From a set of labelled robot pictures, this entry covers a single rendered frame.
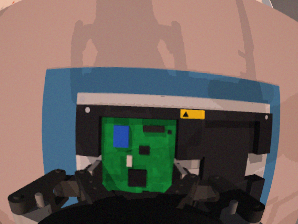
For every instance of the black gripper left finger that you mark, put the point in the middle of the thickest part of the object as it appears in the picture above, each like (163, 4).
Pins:
(35, 201)

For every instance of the green circuit board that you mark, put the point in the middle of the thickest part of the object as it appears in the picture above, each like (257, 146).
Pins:
(137, 154)

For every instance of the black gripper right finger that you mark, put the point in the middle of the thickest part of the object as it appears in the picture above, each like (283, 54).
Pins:
(238, 207)

